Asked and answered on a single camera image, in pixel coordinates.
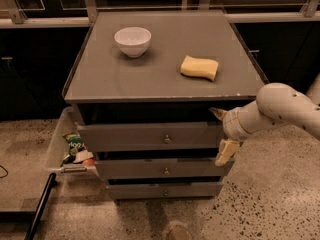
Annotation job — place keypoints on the clear plastic bin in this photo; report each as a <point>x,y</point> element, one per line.
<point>59,160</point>

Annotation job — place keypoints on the white ceramic bowl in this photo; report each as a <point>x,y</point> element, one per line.
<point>133,41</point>

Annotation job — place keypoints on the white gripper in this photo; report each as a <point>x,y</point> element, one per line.
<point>231,126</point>

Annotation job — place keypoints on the metal railing frame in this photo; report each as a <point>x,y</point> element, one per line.
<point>82,13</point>

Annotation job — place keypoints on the grey drawer cabinet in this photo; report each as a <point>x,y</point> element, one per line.
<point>108,87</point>

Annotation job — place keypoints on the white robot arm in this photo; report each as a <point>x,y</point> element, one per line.
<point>276,105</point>

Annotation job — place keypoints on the grey drawer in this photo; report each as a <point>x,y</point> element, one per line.
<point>164,190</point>
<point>161,168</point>
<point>151,136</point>

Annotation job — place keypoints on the black pole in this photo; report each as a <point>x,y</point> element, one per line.
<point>36,218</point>

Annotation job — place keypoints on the green snack bag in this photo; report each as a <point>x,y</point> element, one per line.
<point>75,143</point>

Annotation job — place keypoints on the grey top drawer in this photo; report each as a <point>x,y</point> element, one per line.
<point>151,136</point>

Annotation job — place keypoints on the grey bottom drawer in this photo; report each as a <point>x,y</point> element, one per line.
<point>164,190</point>

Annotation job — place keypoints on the yellow sponge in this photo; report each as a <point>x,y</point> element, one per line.
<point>198,67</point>

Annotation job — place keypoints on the grey middle drawer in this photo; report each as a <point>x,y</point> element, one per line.
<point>161,168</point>

